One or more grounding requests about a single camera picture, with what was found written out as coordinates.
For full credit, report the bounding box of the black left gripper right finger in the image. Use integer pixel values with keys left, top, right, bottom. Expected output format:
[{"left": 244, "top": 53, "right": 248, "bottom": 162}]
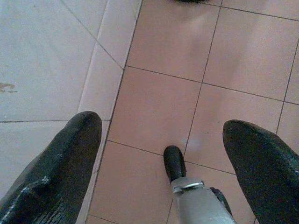
[{"left": 222, "top": 119, "right": 299, "bottom": 224}]

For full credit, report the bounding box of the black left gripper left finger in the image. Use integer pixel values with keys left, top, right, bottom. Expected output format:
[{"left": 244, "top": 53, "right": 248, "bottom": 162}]
[{"left": 0, "top": 111, "right": 102, "bottom": 224}]

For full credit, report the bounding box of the silver robot left leg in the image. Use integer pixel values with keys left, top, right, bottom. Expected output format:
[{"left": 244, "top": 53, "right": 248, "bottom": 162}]
[{"left": 170, "top": 177, "right": 238, "bottom": 224}]

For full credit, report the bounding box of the black robot left foot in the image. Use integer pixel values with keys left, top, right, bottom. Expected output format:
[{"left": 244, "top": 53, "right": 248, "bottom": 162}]
[{"left": 163, "top": 145, "right": 187, "bottom": 182}]

